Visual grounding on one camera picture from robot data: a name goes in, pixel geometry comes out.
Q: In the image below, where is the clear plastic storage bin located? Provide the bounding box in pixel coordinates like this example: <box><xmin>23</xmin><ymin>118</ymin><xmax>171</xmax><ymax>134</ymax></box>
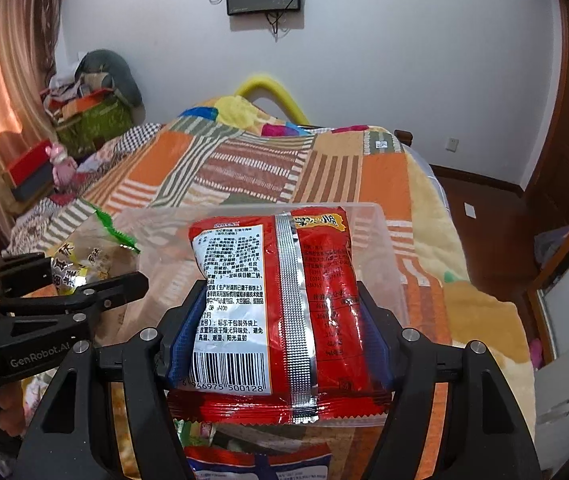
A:
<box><xmin>113</xmin><ymin>204</ymin><xmax>408</xmax><ymax>425</ymax></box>

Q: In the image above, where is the blue white snack bag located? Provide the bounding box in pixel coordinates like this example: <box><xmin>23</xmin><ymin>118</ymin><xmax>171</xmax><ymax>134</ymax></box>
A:
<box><xmin>185</xmin><ymin>444</ymin><xmax>332</xmax><ymax>480</ymax></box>

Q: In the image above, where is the red snack packet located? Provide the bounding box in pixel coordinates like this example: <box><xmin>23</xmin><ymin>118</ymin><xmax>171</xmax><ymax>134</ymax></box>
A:
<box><xmin>170</xmin><ymin>206</ymin><xmax>393</xmax><ymax>425</ymax></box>

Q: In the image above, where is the green seal nut bag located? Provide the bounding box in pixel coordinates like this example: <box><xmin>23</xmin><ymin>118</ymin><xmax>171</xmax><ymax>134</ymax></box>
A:
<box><xmin>50</xmin><ymin>205</ymin><xmax>140</xmax><ymax>296</ymax></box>

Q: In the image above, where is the red box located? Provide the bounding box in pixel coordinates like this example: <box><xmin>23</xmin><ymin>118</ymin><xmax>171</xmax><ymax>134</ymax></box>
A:
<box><xmin>4</xmin><ymin>140</ymin><xmax>52</xmax><ymax>188</ymax></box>

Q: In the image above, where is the pink plush toy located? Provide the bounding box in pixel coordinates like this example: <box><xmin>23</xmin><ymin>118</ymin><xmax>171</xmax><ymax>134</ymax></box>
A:
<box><xmin>45</xmin><ymin>142</ymin><xmax>77</xmax><ymax>190</ymax></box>

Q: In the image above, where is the green storage bag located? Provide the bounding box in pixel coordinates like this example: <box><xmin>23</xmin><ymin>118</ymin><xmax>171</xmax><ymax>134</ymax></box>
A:
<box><xmin>56</xmin><ymin>96</ymin><xmax>134</xmax><ymax>158</ymax></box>

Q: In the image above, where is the patchwork striped bed blanket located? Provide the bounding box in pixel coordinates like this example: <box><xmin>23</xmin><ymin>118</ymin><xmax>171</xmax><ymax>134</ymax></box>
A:
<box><xmin>0</xmin><ymin>94</ymin><xmax>538</xmax><ymax>480</ymax></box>

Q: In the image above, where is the wall power socket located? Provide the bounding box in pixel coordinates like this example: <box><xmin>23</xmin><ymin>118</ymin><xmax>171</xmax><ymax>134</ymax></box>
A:
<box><xmin>446</xmin><ymin>138</ymin><xmax>459</xmax><ymax>153</ymax></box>

